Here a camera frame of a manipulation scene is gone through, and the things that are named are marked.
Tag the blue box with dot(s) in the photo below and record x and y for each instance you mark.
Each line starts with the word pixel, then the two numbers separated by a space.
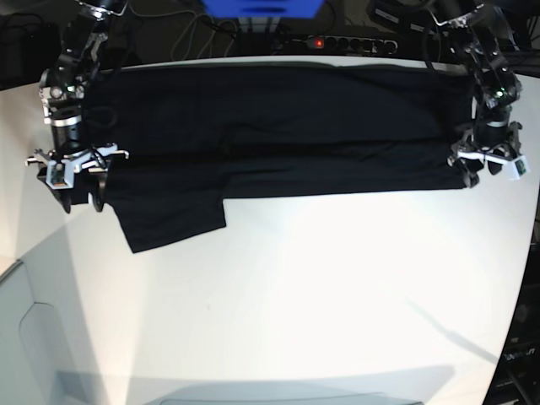
pixel 297 9

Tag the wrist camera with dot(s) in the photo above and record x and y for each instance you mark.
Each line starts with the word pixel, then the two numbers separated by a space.
pixel 60 174
pixel 517 168

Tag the black power strip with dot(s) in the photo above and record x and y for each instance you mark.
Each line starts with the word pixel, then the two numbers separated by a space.
pixel 338 46

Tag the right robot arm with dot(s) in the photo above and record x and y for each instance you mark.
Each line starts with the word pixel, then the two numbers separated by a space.
pixel 64 85

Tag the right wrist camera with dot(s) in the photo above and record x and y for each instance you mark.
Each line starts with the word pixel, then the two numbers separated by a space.
pixel 60 174

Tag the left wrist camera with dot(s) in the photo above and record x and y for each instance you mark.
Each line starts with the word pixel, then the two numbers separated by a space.
pixel 517 168

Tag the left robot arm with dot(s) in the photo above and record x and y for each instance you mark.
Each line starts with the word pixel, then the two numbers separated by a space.
pixel 491 140

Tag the black T-shirt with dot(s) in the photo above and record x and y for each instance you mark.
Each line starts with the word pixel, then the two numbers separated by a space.
pixel 198 136

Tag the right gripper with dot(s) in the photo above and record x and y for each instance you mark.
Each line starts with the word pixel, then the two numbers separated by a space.
pixel 91 159

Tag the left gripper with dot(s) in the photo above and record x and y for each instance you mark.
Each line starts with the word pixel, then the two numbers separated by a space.
pixel 503 150

